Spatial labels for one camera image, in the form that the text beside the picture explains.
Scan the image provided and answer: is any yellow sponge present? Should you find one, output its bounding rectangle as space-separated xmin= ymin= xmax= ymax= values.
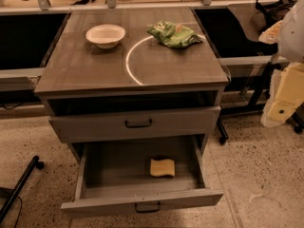
xmin=150 ymin=159 xmax=175 ymax=177

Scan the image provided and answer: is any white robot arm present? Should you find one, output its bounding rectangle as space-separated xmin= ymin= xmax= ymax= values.
xmin=258 ymin=0 xmax=304 ymax=127

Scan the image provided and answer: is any grey drawer cabinet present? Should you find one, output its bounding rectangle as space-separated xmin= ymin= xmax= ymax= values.
xmin=35 ymin=7 xmax=228 ymax=158

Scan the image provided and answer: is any closed grey upper drawer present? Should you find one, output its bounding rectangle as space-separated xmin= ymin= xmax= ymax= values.
xmin=49 ymin=106 xmax=220 ymax=143

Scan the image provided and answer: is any open grey lower drawer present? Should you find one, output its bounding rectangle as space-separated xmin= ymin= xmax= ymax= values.
xmin=61 ymin=136 xmax=223 ymax=219

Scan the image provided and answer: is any green chip bag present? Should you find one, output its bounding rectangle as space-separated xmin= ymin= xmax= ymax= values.
xmin=147 ymin=21 xmax=202 ymax=48

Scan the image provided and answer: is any white bowl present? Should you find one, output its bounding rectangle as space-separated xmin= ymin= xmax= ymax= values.
xmin=85 ymin=24 xmax=125 ymax=49

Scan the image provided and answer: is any black headset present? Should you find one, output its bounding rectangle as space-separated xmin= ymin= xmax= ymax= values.
xmin=256 ymin=0 xmax=295 ymax=26

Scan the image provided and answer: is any black stand leg left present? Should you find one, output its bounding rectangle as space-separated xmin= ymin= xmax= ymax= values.
xmin=0 ymin=156 xmax=44 ymax=223

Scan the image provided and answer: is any black upper drawer handle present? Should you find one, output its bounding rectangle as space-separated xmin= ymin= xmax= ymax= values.
xmin=124 ymin=119 xmax=153 ymax=128

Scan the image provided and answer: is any black drawer handle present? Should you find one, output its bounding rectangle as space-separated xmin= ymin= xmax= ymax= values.
xmin=124 ymin=119 xmax=153 ymax=128
xmin=135 ymin=201 xmax=161 ymax=214

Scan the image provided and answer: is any black lower drawer handle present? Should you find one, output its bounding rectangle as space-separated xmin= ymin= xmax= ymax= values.
xmin=135 ymin=201 xmax=161 ymax=214

